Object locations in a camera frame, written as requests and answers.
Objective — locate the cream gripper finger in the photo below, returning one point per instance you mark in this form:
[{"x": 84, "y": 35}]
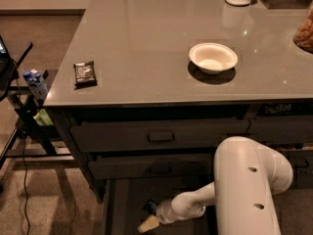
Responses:
[{"x": 150, "y": 223}]

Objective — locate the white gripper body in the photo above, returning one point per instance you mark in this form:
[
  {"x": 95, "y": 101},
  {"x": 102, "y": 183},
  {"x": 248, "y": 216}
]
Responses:
[{"x": 164, "y": 212}]

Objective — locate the blue rxbar blueberry bar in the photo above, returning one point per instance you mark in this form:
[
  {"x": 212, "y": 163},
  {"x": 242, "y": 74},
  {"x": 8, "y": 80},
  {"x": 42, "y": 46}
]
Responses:
[{"x": 150, "y": 207}]

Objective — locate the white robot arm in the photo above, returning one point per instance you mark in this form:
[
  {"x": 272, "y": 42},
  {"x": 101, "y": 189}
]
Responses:
[{"x": 247, "y": 175}]

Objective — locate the open bottom drawer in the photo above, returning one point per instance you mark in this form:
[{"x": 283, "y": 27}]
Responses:
[{"x": 125, "y": 198}]

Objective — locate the middle left drawer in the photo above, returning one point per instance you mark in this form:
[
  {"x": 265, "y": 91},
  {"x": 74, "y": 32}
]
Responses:
[{"x": 151, "y": 166}]

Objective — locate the top left drawer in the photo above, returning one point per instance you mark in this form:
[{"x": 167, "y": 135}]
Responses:
[{"x": 154, "y": 134}]

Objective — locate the top right drawer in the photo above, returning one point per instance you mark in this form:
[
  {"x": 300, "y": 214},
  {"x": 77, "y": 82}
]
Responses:
[{"x": 281, "y": 130}]

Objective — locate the dark counter cabinet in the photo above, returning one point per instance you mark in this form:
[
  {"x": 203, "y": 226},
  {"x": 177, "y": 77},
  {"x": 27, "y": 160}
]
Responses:
[{"x": 145, "y": 79}]

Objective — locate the middle right drawer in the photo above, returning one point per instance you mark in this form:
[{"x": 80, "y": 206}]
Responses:
[{"x": 301, "y": 160}]

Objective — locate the dark snack bar on counter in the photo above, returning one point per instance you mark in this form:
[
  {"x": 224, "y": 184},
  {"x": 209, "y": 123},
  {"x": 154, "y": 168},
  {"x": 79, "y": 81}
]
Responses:
[{"x": 84, "y": 74}]

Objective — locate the black side stand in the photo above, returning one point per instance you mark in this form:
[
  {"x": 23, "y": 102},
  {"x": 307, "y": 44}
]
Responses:
[{"x": 26, "y": 107}]

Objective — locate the green packet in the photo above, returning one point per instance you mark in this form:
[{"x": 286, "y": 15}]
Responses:
[{"x": 43, "y": 119}]

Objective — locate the white bowl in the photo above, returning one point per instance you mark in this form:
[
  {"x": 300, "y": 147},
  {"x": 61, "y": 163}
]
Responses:
[{"x": 213, "y": 58}]

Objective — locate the jar of nuts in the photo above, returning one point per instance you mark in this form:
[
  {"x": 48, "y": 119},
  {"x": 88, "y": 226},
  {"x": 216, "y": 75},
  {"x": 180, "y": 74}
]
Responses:
[{"x": 304, "y": 35}]

